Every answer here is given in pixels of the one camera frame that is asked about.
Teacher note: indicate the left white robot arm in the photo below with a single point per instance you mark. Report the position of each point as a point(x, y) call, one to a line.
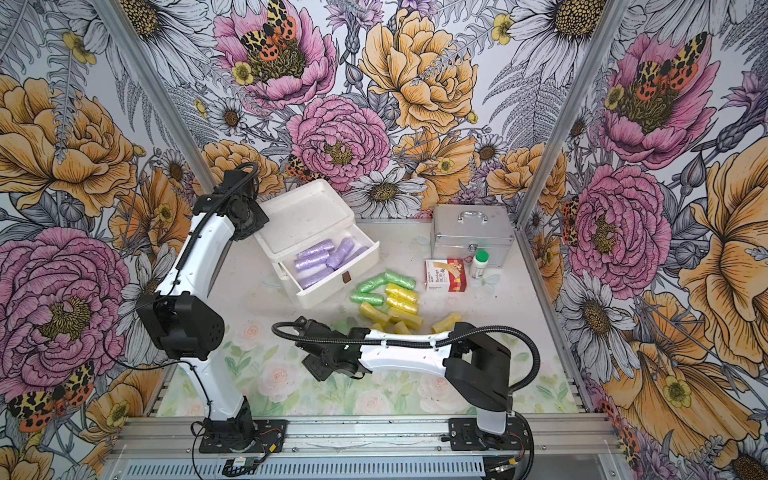
point(177, 315)

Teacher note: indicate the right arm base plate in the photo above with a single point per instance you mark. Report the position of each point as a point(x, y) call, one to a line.
point(465, 435)

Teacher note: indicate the silver metal case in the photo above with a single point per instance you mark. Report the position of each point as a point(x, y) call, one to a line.
point(460, 231)

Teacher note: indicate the white bottle green cap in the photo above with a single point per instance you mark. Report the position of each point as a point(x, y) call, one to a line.
point(478, 264)

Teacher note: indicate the right aluminium corner post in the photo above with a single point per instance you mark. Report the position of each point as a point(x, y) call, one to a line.
point(599, 47)

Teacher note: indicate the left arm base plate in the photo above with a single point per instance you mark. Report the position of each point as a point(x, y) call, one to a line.
point(250, 436)

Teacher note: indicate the white pulled-out drawer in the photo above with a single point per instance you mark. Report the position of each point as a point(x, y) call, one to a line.
point(363, 258)

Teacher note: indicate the left aluminium corner post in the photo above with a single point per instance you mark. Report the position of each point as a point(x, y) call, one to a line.
point(128, 42)

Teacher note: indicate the purple trash bag roll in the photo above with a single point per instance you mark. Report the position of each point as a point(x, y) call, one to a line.
point(310, 261)
point(321, 250)
point(316, 277)
point(338, 256)

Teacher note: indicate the white drawer cabinet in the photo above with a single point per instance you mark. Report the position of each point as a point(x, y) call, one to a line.
point(300, 216)

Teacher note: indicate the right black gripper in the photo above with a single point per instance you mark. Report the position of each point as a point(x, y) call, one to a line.
point(313, 364)

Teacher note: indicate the red white cardboard box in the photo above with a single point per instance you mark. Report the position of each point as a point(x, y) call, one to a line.
point(445, 275)

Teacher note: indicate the aluminium front rail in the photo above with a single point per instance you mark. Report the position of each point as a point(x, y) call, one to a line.
point(369, 436)

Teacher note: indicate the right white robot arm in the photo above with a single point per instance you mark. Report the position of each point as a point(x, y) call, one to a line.
point(476, 365)

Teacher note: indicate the aluminium corner post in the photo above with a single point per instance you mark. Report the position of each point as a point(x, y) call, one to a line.
point(128, 42)
point(599, 47)

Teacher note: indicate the green trash bag roll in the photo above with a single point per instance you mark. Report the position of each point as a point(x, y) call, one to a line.
point(358, 333)
point(372, 299)
point(403, 281)
point(372, 284)

